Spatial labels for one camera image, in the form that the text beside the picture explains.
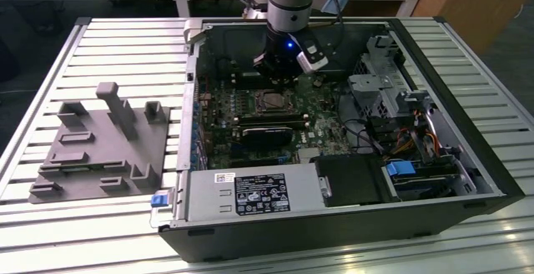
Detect metal disk bay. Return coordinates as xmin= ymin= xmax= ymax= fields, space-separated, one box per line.
xmin=382 ymin=156 xmax=479 ymax=201

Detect grey power supply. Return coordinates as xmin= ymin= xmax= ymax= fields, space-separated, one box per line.
xmin=183 ymin=163 xmax=326 ymax=221

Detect silver metal bracket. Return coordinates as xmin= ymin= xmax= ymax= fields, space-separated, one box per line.
xmin=319 ymin=176 xmax=333 ymax=198

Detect grey parts rack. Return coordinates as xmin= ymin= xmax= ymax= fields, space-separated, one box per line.
xmin=27 ymin=81 xmax=172 ymax=205

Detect black plastic shroud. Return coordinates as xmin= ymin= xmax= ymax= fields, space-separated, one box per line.
xmin=313 ymin=154 xmax=393 ymax=208

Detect blue disk carrier tab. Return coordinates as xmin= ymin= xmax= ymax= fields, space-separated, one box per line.
xmin=386 ymin=160 xmax=418 ymax=178

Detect black rating label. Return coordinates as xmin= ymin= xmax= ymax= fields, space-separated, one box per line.
xmin=235 ymin=172 xmax=291 ymax=217

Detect silver CPU plate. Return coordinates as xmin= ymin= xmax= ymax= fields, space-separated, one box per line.
xmin=263 ymin=94 xmax=290 ymax=108

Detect black graphics card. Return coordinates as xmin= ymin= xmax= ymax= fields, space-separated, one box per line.
xmin=239 ymin=125 xmax=295 ymax=146

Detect orange and yellow wires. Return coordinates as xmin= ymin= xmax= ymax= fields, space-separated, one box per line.
xmin=391 ymin=126 xmax=443 ymax=156

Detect black wire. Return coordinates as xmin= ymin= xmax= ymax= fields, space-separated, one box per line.
xmin=342 ymin=119 xmax=387 ymax=156

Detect perforated metal drive cage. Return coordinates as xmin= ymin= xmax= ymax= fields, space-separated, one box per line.
xmin=346 ymin=34 xmax=435 ymax=118

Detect wooden cabinet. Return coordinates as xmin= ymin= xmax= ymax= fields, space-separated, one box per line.
xmin=413 ymin=0 xmax=534 ymax=55

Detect black open PC case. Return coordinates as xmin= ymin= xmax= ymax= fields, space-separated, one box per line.
xmin=156 ymin=16 xmax=526 ymax=264

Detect green motherboard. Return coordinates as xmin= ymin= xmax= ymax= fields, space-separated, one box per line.
xmin=195 ymin=73 xmax=355 ymax=170

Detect silver heat sink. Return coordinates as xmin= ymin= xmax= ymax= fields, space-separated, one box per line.
xmin=298 ymin=148 xmax=325 ymax=164

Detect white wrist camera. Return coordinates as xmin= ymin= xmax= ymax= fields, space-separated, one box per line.
xmin=295 ymin=38 xmax=330 ymax=74

